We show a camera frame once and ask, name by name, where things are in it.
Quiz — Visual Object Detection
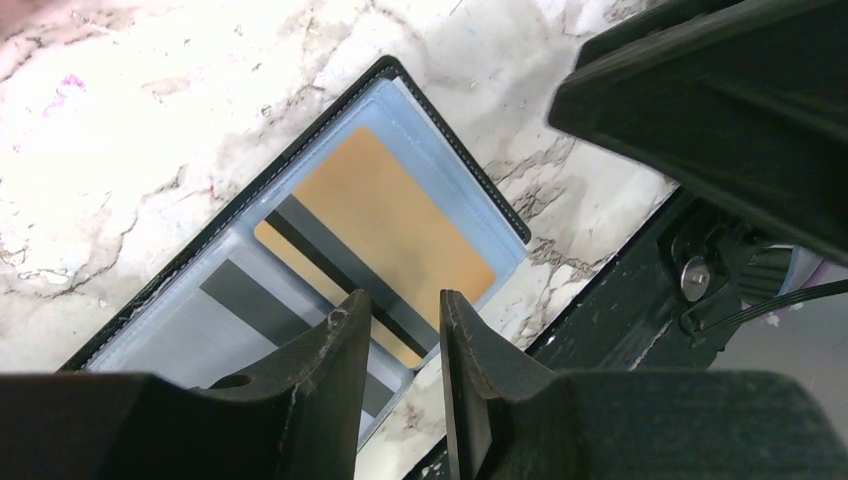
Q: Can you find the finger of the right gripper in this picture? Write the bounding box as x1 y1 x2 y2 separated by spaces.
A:
548 1 847 264

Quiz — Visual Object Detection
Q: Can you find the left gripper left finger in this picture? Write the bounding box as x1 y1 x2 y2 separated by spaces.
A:
1 290 371 479

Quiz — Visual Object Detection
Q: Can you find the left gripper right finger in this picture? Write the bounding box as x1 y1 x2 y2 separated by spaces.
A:
440 290 847 479

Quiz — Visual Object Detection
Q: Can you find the black leather card holder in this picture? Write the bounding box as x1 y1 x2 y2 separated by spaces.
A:
65 56 530 442

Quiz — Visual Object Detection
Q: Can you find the silver card in holder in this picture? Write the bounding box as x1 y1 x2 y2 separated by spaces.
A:
132 258 399 425

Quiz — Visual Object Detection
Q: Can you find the gold card in holder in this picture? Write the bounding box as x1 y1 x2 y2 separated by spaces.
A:
291 128 496 335

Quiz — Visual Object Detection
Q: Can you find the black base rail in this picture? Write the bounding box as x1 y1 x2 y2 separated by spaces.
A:
404 188 757 480

